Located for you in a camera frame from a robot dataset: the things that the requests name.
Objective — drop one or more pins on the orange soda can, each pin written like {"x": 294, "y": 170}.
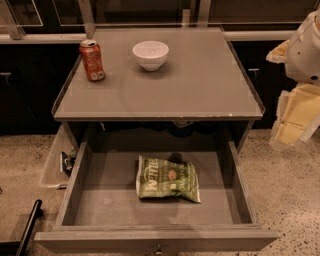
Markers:
{"x": 92, "y": 60}

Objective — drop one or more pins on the white ceramic bowl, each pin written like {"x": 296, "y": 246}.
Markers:
{"x": 150, "y": 55}

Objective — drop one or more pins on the grey cabinet counter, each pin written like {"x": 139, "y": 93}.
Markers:
{"x": 201, "y": 80}

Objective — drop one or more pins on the black bar lower left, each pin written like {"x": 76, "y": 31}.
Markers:
{"x": 18, "y": 248}

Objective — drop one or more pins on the open grey top drawer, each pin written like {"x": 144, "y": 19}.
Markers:
{"x": 101, "y": 212}

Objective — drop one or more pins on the green jalapeno chip bag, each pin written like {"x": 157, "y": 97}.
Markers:
{"x": 160, "y": 178}

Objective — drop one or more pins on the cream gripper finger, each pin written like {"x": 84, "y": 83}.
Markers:
{"x": 298, "y": 116}
{"x": 278, "y": 54}

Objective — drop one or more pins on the metal drawer handle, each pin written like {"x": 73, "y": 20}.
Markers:
{"x": 159, "y": 251}

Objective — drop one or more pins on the dark item in bin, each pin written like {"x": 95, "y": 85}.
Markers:
{"x": 67, "y": 162}

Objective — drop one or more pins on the clear plastic storage bin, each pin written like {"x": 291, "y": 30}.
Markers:
{"x": 52, "y": 175}

